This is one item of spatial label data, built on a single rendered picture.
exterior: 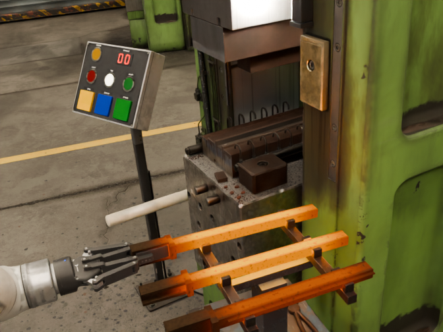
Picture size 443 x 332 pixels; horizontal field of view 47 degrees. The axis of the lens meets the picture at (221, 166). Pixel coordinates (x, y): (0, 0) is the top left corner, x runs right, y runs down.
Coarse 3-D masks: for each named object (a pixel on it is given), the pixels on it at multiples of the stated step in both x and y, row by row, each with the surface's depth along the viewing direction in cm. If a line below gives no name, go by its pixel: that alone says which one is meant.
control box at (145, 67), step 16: (112, 48) 190; (128, 48) 185; (96, 64) 194; (112, 64) 189; (128, 64) 184; (144, 64) 180; (160, 64) 184; (80, 80) 198; (96, 80) 193; (144, 80) 180; (96, 96) 192; (112, 96) 188; (128, 96) 183; (144, 96) 182; (80, 112) 197; (112, 112) 187; (144, 112) 184; (144, 128) 186
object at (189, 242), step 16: (304, 208) 123; (240, 224) 118; (256, 224) 118; (272, 224) 119; (160, 240) 111; (176, 240) 113; (192, 240) 113; (208, 240) 114; (224, 240) 116; (176, 256) 112
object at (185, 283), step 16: (304, 240) 112; (320, 240) 111; (336, 240) 111; (256, 256) 108; (272, 256) 108; (288, 256) 109; (304, 256) 110; (208, 272) 105; (224, 272) 104; (240, 272) 106; (144, 288) 101; (160, 288) 101; (176, 288) 103; (192, 288) 102; (144, 304) 101
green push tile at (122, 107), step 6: (120, 102) 184; (126, 102) 183; (132, 102) 182; (114, 108) 186; (120, 108) 184; (126, 108) 182; (114, 114) 185; (120, 114) 184; (126, 114) 182; (126, 120) 182
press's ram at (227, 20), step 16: (192, 0) 144; (208, 0) 135; (224, 0) 128; (240, 0) 126; (256, 0) 129; (272, 0) 131; (288, 0) 133; (208, 16) 138; (224, 16) 130; (240, 16) 128; (256, 16) 130; (272, 16) 133; (288, 16) 135
